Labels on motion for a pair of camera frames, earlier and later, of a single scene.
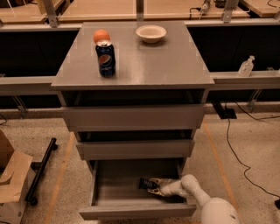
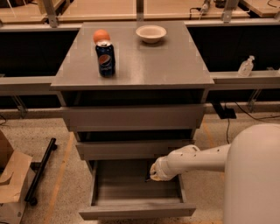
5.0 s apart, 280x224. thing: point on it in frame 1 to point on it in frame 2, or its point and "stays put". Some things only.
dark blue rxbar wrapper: (148, 184) to (148, 174)
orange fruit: (101, 34) stays put
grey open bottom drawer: (115, 192) stays put
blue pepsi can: (105, 52) stays put
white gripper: (167, 190) to (162, 169)
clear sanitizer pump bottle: (247, 67) stays put
